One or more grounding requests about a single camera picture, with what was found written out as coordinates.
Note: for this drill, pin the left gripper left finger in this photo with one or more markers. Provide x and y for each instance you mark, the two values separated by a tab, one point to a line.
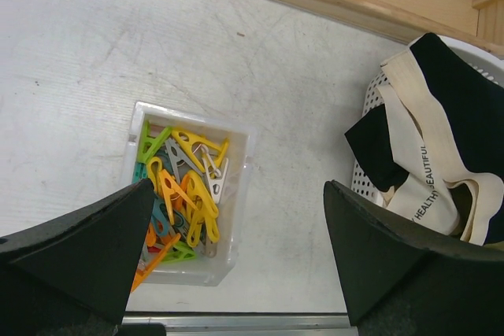
78	268

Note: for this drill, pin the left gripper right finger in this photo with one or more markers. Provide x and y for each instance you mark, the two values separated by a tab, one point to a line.
396	273

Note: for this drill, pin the orange clothespin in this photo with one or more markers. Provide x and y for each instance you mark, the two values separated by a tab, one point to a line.
142	273
170	188

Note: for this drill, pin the black and cream underwear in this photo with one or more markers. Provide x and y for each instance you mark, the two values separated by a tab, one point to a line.
445	128

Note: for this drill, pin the olive and cream underwear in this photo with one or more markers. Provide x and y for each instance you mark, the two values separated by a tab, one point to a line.
477	226

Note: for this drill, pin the yellow clothespin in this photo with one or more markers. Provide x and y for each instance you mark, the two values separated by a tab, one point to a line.
197	146

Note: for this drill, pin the white clothespin box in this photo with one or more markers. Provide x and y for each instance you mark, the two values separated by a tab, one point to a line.
208	246

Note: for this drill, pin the aluminium front rail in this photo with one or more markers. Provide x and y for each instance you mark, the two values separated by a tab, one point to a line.
237	323

